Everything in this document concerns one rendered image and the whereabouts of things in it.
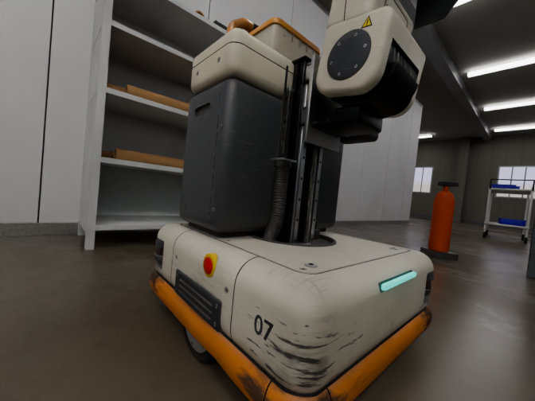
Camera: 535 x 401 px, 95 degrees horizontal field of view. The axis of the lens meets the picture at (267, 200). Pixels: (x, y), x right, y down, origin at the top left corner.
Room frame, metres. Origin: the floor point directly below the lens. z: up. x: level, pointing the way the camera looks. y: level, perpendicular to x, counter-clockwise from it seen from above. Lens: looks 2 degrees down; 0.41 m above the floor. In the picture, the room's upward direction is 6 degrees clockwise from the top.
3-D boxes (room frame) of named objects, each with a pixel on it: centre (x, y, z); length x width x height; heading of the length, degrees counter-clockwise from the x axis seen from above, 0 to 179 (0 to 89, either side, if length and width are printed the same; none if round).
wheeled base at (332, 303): (0.77, -0.08, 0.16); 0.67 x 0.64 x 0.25; 42
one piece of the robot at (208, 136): (0.84, -0.02, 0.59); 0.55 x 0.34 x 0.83; 132
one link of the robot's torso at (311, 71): (0.69, -0.24, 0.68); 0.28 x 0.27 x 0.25; 132
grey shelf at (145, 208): (1.79, 0.78, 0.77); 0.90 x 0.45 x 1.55; 132
